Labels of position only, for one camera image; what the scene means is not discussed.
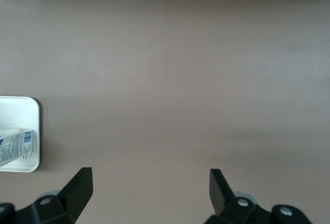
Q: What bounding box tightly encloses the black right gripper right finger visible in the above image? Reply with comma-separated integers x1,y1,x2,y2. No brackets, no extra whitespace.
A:
203,168,312,224

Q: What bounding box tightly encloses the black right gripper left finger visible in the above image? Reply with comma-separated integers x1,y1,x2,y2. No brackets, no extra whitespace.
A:
0,167,93,224

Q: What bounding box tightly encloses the blue white milk carton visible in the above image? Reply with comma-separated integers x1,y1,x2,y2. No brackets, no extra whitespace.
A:
0,128,34,168

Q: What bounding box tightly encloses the cream tray with bunny drawing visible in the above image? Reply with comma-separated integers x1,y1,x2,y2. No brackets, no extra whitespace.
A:
0,96,40,173

